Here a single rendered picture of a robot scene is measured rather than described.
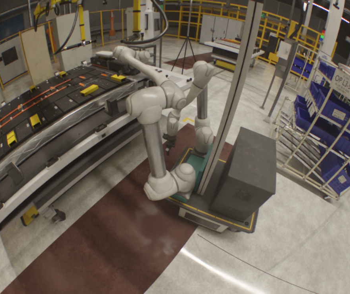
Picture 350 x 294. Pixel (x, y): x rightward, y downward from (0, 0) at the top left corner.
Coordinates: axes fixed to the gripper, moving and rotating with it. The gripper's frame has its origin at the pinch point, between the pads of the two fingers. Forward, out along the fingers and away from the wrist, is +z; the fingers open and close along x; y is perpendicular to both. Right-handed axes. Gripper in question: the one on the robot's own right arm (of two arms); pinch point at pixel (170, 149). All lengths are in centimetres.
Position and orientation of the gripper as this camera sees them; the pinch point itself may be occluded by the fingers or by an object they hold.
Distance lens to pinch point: 167.8
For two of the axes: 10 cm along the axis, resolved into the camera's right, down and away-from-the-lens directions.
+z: -0.7, 7.0, 7.1
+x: 4.3, -6.2, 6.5
